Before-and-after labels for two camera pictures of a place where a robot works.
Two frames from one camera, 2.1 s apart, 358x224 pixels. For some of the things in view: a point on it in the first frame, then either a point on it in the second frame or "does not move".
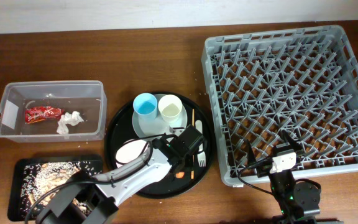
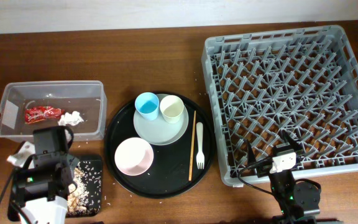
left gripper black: (189, 160) -> (72, 160)
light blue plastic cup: (145, 106) does not move
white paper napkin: (73, 118) does not move
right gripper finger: (296, 145) does not move
